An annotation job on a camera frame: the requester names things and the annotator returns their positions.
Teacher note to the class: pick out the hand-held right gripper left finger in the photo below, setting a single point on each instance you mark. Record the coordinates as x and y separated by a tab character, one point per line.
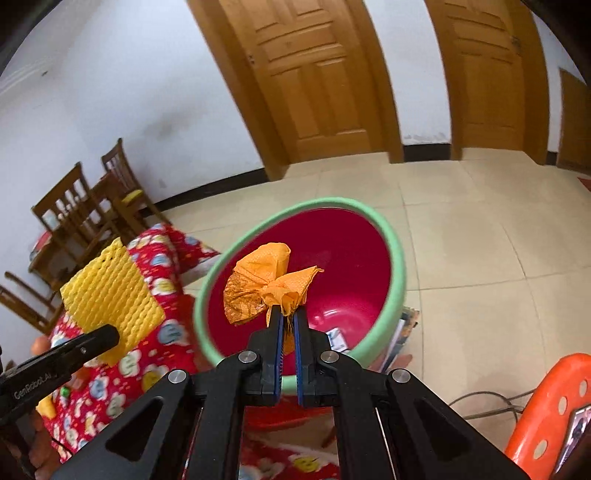
278	360

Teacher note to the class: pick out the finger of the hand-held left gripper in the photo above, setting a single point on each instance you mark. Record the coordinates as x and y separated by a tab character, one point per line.
90	344

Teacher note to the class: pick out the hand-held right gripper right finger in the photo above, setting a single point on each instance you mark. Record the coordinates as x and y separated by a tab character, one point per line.
298	360

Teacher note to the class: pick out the yellow foam fruit net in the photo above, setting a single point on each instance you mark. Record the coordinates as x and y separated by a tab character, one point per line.
111	295

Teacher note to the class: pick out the orange wrapper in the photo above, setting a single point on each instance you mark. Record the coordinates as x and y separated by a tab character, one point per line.
258	281

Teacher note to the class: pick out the red basin with green rim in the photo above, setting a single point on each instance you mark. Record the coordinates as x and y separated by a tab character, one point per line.
346	258

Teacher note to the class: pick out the small white packet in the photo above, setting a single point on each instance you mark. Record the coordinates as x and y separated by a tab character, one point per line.
337	340

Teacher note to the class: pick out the wooden dining chair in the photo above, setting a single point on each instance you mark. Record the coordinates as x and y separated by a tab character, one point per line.
27	300
69	207

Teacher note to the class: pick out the red smiley-flower printed tablecloth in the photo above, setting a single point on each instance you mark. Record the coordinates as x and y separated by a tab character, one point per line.
173	344

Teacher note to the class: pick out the wooden dining table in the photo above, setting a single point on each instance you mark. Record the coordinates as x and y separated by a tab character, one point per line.
104	194

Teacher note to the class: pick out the wooden chair with yellow cushion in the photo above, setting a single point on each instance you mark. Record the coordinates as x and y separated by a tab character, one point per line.
122	175

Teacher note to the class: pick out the orange plastic stool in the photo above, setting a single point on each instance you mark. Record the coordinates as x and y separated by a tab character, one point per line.
545	415

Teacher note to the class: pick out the wooden panel door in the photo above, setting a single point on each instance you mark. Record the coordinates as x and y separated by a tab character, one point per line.
304	78
485	69
575	124

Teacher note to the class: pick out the smartphone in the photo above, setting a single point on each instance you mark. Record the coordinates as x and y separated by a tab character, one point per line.
576	436

